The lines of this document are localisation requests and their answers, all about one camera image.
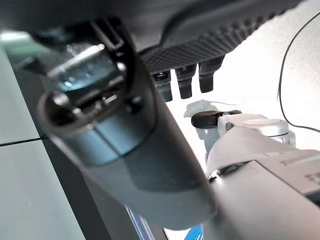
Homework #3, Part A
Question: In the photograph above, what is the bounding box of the dark furniture edge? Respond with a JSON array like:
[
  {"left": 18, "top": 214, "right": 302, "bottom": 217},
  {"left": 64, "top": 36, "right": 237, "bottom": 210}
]
[{"left": 6, "top": 47, "right": 166, "bottom": 240}]

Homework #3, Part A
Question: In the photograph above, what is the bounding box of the silver robot leg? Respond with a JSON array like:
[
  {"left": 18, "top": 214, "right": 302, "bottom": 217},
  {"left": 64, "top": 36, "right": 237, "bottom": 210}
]
[{"left": 190, "top": 109, "right": 320, "bottom": 240}]

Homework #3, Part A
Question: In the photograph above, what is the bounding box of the blue printed item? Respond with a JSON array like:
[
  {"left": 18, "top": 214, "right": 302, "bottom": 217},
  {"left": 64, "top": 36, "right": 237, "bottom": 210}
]
[{"left": 124, "top": 203, "right": 210, "bottom": 240}]

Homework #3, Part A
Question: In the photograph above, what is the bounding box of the thin black cable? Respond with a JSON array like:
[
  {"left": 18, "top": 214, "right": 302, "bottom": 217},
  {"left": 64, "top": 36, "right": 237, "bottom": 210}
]
[{"left": 276, "top": 11, "right": 320, "bottom": 133}]

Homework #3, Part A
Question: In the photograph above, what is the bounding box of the dark right robot hand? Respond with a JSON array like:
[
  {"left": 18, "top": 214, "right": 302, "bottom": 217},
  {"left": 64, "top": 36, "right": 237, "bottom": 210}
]
[{"left": 0, "top": 0, "right": 320, "bottom": 230}]

